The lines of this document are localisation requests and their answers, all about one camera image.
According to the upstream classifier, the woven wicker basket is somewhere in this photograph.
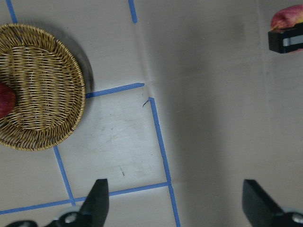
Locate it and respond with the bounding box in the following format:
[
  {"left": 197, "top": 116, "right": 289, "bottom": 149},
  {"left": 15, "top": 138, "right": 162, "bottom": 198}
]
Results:
[{"left": 0, "top": 23, "right": 86, "bottom": 151}]

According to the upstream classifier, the small red yellow apple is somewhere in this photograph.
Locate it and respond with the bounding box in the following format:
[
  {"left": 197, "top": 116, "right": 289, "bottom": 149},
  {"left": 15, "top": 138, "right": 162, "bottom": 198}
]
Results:
[{"left": 270, "top": 4, "right": 303, "bottom": 52}]

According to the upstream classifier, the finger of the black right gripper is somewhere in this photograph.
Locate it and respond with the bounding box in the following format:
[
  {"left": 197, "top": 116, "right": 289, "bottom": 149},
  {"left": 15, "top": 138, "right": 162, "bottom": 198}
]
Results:
[{"left": 268, "top": 23, "right": 303, "bottom": 53}]

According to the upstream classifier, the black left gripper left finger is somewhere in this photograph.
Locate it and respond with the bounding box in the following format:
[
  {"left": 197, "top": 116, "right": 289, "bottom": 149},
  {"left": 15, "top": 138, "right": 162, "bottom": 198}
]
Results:
[{"left": 49, "top": 179, "right": 109, "bottom": 227}]

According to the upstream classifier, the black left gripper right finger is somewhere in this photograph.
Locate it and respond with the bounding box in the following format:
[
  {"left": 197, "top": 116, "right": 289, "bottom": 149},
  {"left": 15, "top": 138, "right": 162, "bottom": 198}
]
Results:
[{"left": 242, "top": 179, "right": 303, "bottom": 227}]

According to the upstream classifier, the red apple in basket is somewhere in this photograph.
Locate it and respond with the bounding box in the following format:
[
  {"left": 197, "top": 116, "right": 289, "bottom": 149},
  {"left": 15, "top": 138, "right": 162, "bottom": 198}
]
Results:
[{"left": 0, "top": 82, "right": 16, "bottom": 118}]

